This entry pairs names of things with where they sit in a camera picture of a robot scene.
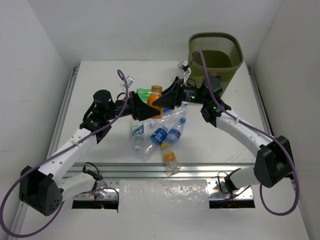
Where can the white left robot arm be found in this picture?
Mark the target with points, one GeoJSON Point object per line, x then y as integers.
{"type": "Point", "coordinates": [41, 187]}

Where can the olive green mesh bin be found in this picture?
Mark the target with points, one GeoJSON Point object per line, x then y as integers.
{"type": "Point", "coordinates": [222, 54]}

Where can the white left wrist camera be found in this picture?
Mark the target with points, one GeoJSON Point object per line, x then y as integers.
{"type": "Point", "coordinates": [126, 84]}

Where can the green plastic bottle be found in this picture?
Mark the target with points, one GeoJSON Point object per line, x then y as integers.
{"type": "Point", "coordinates": [144, 93]}

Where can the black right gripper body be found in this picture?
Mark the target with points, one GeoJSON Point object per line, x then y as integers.
{"type": "Point", "coordinates": [192, 94]}

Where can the clear crumpled unlabelled bottle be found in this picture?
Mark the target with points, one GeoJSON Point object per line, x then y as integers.
{"type": "Point", "coordinates": [169, 117]}

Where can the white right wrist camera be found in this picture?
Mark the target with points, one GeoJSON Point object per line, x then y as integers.
{"type": "Point", "coordinates": [185, 69]}

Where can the blue cap water bottle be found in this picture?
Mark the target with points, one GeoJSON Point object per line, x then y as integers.
{"type": "Point", "coordinates": [176, 131]}

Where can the clear bottle dark blue label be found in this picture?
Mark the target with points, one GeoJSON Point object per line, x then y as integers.
{"type": "Point", "coordinates": [153, 142]}

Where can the clear bottle yellow-orange cap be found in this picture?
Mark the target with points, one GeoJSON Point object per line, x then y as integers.
{"type": "Point", "coordinates": [171, 163]}

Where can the small orange juice bottle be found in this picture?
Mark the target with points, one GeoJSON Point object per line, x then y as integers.
{"type": "Point", "coordinates": [156, 93]}

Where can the clear bottle green-blue label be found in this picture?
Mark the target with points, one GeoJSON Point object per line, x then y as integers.
{"type": "Point", "coordinates": [137, 135]}

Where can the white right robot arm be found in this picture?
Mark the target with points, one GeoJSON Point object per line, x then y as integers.
{"type": "Point", "coordinates": [271, 164]}

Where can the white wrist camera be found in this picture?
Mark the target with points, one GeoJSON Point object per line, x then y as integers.
{"type": "Point", "coordinates": [185, 69]}
{"type": "Point", "coordinates": [126, 84]}

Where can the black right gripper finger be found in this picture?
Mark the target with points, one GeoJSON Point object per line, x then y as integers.
{"type": "Point", "coordinates": [177, 80]}
{"type": "Point", "coordinates": [169, 100]}

